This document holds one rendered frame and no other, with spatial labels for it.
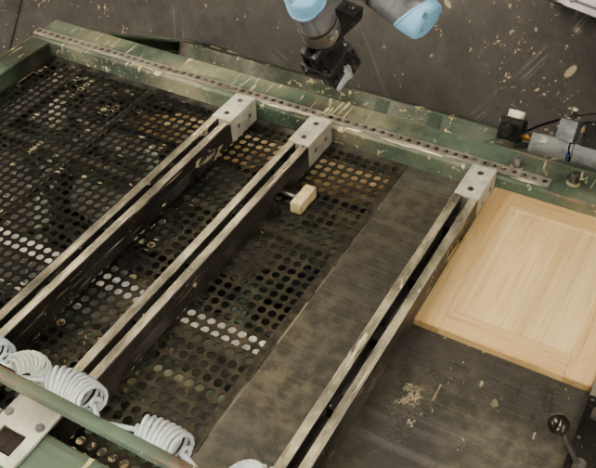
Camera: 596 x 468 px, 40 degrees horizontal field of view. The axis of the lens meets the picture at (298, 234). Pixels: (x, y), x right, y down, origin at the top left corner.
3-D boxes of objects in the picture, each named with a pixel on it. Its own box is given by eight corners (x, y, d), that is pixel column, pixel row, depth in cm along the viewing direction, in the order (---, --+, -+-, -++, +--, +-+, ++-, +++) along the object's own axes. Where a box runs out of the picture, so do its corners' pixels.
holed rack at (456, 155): (551, 180, 199) (551, 178, 199) (548, 188, 197) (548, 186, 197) (40, 29, 262) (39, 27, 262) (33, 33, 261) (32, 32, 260)
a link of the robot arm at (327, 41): (309, -5, 149) (347, 12, 146) (315, 8, 153) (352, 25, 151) (288, 30, 148) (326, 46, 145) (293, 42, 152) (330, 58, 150)
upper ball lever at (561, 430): (594, 463, 143) (569, 409, 138) (588, 481, 141) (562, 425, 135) (573, 461, 146) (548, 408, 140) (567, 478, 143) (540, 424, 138)
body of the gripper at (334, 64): (304, 76, 163) (290, 47, 152) (327, 41, 164) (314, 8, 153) (337, 92, 161) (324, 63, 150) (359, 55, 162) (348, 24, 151)
